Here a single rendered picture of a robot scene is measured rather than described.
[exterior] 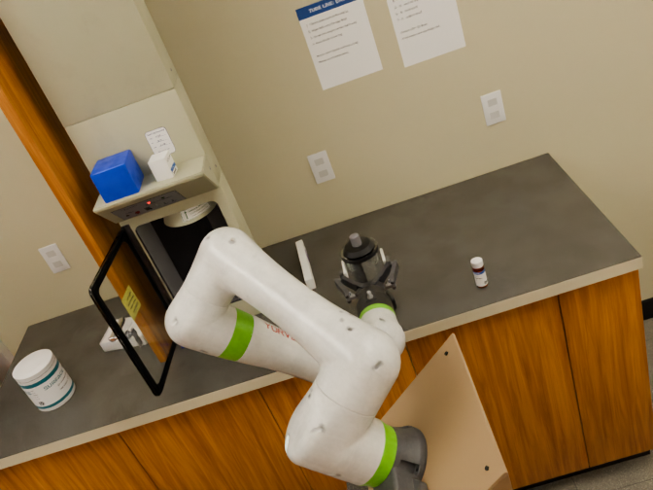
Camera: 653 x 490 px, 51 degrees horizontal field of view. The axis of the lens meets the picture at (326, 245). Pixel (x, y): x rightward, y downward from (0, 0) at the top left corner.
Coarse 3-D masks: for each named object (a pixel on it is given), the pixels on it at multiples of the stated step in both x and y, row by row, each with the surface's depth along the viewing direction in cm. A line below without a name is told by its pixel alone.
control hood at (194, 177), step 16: (192, 160) 189; (144, 176) 191; (176, 176) 183; (192, 176) 181; (208, 176) 185; (144, 192) 182; (160, 192) 184; (192, 192) 191; (96, 208) 183; (112, 208) 184
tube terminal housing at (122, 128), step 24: (168, 96) 181; (96, 120) 182; (120, 120) 183; (144, 120) 183; (168, 120) 184; (192, 120) 189; (96, 144) 186; (120, 144) 186; (144, 144) 187; (192, 144) 188; (144, 168) 191; (216, 168) 198; (216, 192) 196; (144, 216) 198; (240, 216) 209
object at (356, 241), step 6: (354, 234) 188; (354, 240) 187; (360, 240) 188; (366, 240) 189; (372, 240) 191; (348, 246) 190; (354, 246) 189; (360, 246) 188; (366, 246) 187; (372, 246) 188; (348, 252) 188; (354, 252) 187; (360, 252) 186; (366, 252) 187; (354, 258) 187
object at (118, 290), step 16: (128, 256) 197; (112, 272) 185; (128, 272) 194; (144, 272) 203; (112, 288) 183; (128, 288) 192; (144, 288) 201; (96, 304) 174; (112, 304) 181; (128, 304) 190; (144, 304) 198; (160, 304) 208; (128, 320) 187; (144, 320) 196; (160, 320) 206; (144, 336) 193; (160, 336) 203; (128, 352) 183; (144, 352) 191; (160, 352) 201; (160, 368) 198
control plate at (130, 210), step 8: (168, 192) 185; (176, 192) 187; (144, 200) 186; (152, 200) 187; (160, 200) 189; (168, 200) 190; (176, 200) 192; (128, 208) 187; (136, 208) 189; (120, 216) 191; (128, 216) 193
